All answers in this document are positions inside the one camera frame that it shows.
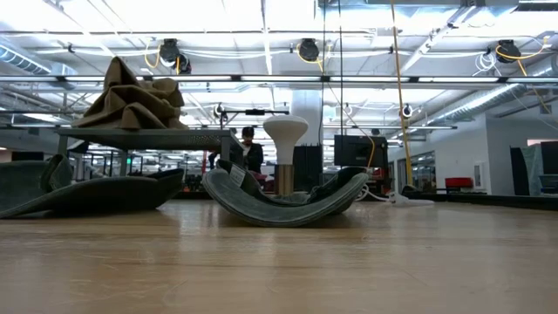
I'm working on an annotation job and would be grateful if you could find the black monitor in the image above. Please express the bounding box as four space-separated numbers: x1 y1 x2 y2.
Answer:
334 134 389 169

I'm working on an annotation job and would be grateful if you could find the silver ventilation duct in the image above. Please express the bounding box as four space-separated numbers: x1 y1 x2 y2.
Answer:
429 82 531 126

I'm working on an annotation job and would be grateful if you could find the dark room divider panel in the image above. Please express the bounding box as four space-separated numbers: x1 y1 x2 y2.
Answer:
509 140 558 196

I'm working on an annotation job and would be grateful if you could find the yellow hanging cable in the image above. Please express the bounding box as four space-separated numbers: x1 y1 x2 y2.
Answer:
389 0 419 195

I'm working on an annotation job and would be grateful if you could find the black cabinet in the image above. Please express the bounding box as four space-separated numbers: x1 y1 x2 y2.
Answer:
292 145 324 193

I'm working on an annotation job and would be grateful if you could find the black ceiling cable reel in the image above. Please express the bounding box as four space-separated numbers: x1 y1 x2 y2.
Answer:
297 38 322 63
158 38 193 75
494 38 523 65

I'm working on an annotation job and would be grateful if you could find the tan cloth pile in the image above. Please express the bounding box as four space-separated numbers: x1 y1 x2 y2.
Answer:
71 85 180 131

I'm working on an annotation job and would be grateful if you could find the grey perforated metal shelf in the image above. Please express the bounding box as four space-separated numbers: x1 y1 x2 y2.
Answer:
55 127 240 206

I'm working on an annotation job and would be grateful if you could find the white lamp cable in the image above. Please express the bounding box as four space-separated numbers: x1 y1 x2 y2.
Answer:
355 185 436 207

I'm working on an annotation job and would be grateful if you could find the red bin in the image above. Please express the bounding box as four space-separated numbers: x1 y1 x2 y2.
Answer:
444 176 474 189

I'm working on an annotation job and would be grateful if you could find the white bulb table lamp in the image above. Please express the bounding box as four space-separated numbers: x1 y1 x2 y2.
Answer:
262 114 310 196

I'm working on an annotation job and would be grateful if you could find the black aluminium table frame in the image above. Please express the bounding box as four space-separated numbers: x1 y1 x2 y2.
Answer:
172 189 558 204

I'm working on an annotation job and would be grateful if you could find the dark green baseball cap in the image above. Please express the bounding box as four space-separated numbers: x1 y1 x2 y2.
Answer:
201 158 370 229
0 153 186 220

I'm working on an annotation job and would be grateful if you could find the person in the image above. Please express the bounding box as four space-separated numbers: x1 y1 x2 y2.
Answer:
241 126 265 174

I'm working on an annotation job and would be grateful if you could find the overhead strip light bar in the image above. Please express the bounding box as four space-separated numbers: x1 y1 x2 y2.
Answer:
0 74 558 85

